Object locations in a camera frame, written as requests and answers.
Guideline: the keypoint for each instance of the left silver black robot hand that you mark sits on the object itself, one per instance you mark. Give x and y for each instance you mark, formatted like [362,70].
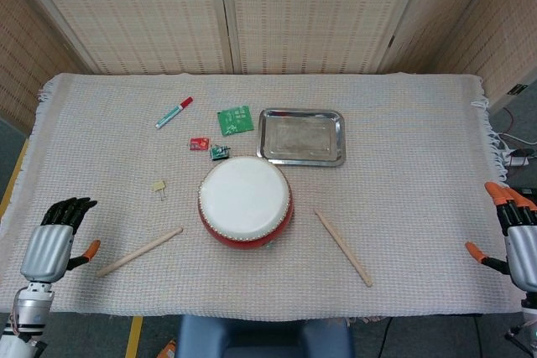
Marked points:
[44,249]

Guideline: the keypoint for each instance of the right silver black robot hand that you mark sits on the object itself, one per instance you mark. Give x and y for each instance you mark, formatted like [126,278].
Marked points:
[522,249]

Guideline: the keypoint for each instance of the wooden drumstick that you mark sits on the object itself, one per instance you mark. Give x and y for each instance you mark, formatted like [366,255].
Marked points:
[343,248]
[138,252]

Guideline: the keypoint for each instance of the red drum with white skin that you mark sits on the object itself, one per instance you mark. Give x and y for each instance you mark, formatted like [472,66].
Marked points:
[243,198]

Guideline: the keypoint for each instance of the black box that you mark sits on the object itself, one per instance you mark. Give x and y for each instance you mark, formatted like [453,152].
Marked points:
[528,196]

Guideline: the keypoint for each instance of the white power strip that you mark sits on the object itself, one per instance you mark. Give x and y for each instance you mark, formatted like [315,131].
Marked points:
[517,160]

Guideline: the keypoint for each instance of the beige woven tablecloth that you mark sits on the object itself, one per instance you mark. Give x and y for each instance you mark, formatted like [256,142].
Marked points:
[398,228]

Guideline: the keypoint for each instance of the yellow binder clip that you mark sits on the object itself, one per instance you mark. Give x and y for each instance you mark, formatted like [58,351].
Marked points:
[158,186]

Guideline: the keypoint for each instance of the orange package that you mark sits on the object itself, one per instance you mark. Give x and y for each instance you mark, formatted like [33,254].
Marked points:
[170,349]

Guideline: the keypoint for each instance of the small red circuit board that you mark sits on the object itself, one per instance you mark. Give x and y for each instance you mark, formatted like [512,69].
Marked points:
[198,143]

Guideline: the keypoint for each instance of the marker pen with red cap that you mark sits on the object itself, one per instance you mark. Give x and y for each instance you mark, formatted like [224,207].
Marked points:
[173,114]

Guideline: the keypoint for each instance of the small green module board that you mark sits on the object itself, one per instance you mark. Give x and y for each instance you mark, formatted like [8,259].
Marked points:
[218,153]

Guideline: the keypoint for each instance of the large green circuit board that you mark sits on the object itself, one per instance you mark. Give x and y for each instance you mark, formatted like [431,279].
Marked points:
[236,120]

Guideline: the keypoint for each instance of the rectangular stainless steel tray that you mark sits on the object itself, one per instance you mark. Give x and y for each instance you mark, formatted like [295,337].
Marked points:
[300,140]

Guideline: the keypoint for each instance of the woven bamboo folding screen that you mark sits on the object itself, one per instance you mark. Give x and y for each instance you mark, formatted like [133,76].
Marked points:
[147,18]

